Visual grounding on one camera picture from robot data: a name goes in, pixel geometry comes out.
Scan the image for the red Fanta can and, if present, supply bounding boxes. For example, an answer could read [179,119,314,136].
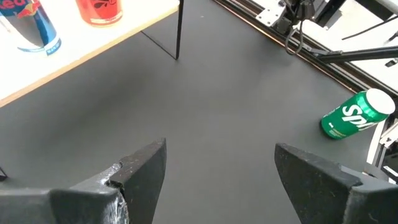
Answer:
[75,0,124,27]

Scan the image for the silver corner bracket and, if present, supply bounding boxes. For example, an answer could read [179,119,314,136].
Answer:
[255,0,287,27]

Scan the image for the blue silver Red Bull can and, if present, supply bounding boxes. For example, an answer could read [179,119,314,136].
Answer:
[0,0,62,57]

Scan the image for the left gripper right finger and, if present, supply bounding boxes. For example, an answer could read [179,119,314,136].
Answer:
[274,142,398,224]

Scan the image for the white metal bracket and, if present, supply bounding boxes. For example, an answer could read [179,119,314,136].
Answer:
[363,116,398,184]

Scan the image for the black table frame rail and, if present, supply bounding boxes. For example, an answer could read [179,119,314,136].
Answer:
[213,0,398,97]

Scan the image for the black cable loop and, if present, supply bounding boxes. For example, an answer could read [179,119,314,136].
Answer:
[284,18,305,57]

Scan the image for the black table mat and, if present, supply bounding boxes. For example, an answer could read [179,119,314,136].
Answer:
[0,0,398,224]

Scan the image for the black diagonal frame strut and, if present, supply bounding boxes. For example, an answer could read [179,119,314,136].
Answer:
[317,45,398,65]

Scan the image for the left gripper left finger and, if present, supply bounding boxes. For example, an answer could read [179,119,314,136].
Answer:
[0,138,167,224]

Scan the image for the green Sprite can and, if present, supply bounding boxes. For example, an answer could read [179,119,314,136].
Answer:
[320,88,396,140]

